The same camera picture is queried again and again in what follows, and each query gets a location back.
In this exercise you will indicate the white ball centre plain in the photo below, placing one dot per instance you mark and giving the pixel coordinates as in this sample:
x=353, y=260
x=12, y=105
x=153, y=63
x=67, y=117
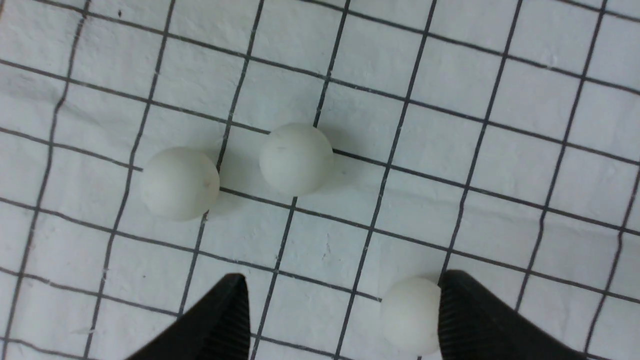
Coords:
x=296, y=159

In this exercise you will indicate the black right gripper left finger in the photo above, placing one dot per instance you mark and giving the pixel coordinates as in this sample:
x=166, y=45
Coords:
x=217, y=327

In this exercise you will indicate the white ball printed front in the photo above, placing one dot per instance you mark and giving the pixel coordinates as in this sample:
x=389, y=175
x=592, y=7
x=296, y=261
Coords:
x=179, y=184

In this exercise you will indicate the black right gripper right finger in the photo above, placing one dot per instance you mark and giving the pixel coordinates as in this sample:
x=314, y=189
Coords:
x=475, y=324

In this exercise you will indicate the white black grid tablecloth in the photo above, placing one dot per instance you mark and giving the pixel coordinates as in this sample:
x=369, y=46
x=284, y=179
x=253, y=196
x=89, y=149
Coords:
x=500, y=137

